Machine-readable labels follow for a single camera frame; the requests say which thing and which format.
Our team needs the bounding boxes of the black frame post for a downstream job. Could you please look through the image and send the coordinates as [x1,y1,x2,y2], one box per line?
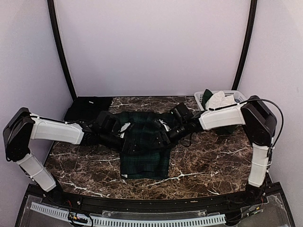
[47,0,77,101]
[232,0,258,90]

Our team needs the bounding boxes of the white garment in basket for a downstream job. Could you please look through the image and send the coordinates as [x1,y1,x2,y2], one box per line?
[206,91,236,110]

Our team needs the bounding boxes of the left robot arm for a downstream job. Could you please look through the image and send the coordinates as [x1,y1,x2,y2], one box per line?
[3,107,131,206]

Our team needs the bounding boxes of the dark green cloth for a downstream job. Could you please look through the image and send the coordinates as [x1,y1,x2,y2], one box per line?
[201,89,213,109]

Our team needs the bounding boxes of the black front rail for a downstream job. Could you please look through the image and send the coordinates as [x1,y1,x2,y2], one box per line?
[38,191,267,214]

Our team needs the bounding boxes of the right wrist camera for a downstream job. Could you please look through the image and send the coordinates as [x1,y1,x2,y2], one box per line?
[153,103,195,133]

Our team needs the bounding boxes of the dark green plaid garment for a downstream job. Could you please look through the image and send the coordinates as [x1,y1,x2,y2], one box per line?
[117,112,175,180]

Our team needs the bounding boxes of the right black frame post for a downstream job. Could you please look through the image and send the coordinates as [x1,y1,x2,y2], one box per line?
[232,0,258,90]

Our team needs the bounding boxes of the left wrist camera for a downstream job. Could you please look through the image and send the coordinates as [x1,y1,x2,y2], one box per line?
[94,111,131,138]

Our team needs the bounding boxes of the white slotted cable duct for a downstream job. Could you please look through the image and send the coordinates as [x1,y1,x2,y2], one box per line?
[30,202,226,227]

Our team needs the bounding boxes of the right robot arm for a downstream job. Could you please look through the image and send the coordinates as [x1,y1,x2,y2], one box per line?
[152,96,277,205]

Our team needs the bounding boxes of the black t-shirt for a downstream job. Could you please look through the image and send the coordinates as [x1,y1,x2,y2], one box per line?
[64,96,113,122]

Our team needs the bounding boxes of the left black frame post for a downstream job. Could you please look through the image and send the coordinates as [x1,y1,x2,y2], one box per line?
[47,0,77,101]

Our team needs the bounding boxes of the white laundry basket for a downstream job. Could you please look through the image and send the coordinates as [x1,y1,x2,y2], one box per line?
[194,89,247,111]

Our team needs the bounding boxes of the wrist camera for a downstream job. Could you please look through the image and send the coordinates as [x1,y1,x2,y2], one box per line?
[153,103,195,133]
[94,111,131,138]

